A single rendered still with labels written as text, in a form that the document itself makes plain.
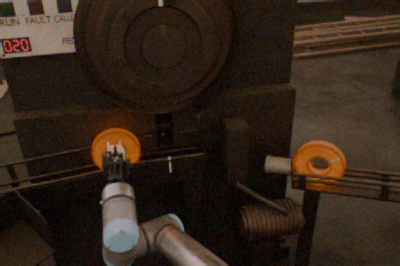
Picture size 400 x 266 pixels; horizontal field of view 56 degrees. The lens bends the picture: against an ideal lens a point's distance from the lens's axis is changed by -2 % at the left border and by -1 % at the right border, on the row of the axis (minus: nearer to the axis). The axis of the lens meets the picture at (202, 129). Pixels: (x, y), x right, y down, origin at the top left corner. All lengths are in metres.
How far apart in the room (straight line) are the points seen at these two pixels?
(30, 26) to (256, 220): 0.93
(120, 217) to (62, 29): 0.59
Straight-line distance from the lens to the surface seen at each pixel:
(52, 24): 1.24
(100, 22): 1.05
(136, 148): 1.27
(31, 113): 1.34
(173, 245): 1.05
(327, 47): 4.79
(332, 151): 1.24
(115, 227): 1.01
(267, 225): 1.33
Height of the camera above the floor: 1.40
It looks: 29 degrees down
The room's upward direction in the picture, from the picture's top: 2 degrees counter-clockwise
